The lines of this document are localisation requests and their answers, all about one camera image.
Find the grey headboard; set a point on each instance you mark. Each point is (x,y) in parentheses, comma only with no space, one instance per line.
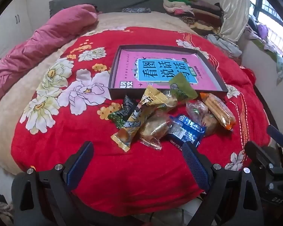
(120,0)

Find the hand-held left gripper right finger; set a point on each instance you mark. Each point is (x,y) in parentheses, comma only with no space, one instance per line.
(193,162)

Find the purple cloth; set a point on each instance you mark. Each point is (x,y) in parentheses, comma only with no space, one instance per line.
(263,31)

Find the dark patterned cloth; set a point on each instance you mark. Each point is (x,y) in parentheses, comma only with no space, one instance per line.
(0,210)

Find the white wardrobe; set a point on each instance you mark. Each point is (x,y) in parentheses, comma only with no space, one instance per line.
(7,28)

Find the blue cookie packet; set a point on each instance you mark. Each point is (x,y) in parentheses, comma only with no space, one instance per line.
(186,129)

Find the beige blanket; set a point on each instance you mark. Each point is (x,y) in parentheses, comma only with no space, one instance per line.
(4,113)

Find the pile of folded clothes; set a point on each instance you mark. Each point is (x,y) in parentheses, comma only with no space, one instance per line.
(193,9)

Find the green snack packet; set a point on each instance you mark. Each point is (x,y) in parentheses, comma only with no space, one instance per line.
(181,87)

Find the pink book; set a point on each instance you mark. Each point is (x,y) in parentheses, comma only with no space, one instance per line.
(132,58)

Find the small clear snack packet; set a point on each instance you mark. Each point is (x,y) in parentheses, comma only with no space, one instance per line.
(169,101)

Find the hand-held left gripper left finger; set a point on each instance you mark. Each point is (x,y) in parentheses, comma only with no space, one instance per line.
(81,160)

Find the window with dark frame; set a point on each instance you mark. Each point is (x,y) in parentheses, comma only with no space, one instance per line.
(271,9)

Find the orange biscuit packet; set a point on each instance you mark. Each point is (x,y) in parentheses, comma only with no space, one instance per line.
(219,110)

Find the clear brown pastry packet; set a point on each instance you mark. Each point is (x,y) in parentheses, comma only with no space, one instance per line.
(155,127)

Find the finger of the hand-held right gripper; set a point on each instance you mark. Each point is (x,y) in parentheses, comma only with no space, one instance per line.
(279,136)
(259,153)

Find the blue patterned pillow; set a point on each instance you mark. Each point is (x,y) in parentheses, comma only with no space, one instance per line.
(136,10)

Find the cream satin curtain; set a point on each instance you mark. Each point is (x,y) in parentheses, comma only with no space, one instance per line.
(233,9)

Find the yellow cartoon bread packet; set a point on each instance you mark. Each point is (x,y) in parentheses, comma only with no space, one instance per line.
(134,120)

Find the pink quilt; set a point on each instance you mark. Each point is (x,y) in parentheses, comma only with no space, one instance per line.
(37,42)

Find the clear packet of brown cakes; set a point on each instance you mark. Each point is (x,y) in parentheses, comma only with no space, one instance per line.
(200,115)

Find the light blue clothes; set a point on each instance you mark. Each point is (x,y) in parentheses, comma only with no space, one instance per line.
(224,44)

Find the dark grey box tray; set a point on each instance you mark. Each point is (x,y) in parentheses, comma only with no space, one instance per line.
(113,75)

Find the black green pea packet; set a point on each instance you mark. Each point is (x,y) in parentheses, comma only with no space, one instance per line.
(122,113)

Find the gold snack packet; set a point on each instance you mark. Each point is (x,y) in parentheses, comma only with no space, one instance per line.
(151,96)

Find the red floral blanket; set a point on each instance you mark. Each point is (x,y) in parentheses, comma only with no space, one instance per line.
(85,127)

